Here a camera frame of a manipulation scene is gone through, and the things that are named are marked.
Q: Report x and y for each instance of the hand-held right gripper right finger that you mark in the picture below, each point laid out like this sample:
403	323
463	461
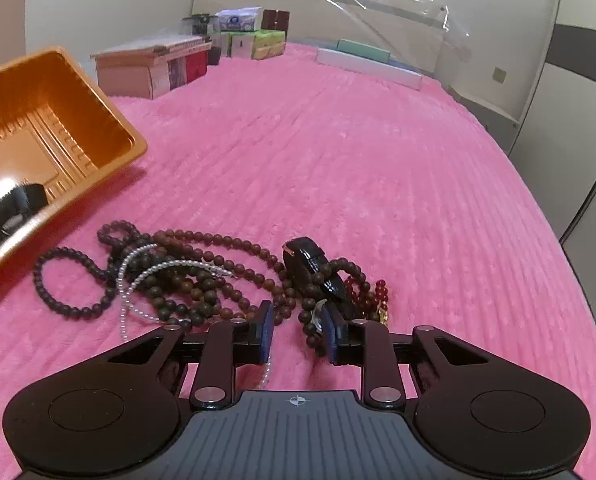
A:
330	337

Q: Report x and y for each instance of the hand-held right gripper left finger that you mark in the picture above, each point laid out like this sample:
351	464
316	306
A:
266	332

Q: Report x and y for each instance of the black glossy bangle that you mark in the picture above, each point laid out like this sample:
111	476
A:
303	260

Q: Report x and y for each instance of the orange plastic tray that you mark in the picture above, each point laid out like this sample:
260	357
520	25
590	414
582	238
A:
37	125

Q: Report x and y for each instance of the pink blanket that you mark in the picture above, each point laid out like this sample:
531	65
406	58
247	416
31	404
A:
338	170

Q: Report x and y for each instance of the white long box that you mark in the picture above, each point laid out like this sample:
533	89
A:
373	67

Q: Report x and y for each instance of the black hair clip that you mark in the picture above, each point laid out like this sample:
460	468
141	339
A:
20	200

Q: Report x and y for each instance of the green tissue box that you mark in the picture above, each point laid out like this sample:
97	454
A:
269	44
240	45

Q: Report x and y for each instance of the green flat box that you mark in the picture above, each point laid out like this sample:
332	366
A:
363	50

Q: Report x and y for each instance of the pink cardboard box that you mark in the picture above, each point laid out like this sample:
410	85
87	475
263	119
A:
125	77

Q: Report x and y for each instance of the dark red box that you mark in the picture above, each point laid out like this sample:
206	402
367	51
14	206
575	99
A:
283	20
269	20

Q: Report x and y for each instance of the white tissue pack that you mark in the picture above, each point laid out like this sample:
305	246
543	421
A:
237	20

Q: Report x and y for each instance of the black jar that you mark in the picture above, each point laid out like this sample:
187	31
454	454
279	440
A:
200	25

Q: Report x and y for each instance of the clear plastic sheet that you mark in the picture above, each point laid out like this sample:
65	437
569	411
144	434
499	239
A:
393	15

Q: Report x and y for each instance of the wall socket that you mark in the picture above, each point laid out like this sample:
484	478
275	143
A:
499	74

